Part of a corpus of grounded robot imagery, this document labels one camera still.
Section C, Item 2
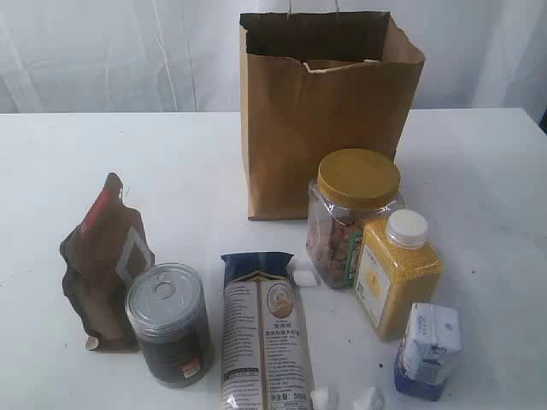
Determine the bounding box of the clear jar yellow lid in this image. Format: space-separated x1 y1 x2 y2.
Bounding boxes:
306 149 404 289

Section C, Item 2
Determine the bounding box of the yellow millet bottle white cap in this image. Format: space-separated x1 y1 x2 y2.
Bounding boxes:
354 209 443 342

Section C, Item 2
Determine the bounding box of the dark can silver lid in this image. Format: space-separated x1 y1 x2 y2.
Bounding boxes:
125 263 213 387

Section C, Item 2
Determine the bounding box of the brown paper bag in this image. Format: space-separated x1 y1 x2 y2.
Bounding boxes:
239 11 426 220

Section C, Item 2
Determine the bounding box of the white cube by pasta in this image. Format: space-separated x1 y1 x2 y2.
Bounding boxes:
291 260 320 288

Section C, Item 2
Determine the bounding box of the long pasta packet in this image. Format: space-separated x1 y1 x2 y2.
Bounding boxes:
221 252 313 409

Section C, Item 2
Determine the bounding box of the brown standing pouch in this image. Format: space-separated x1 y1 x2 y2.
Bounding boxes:
60 173 155 352

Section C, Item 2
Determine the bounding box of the white lump bottom left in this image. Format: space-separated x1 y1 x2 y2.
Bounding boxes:
310 386 339 410

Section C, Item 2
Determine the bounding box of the white lump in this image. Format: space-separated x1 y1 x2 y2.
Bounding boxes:
352 386 385 410
310 386 339 410

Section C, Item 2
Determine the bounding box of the white blue salt packet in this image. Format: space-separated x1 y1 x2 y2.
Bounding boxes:
394 302 462 401

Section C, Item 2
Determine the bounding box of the white lump bottom right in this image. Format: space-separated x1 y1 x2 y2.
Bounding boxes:
352 386 385 410

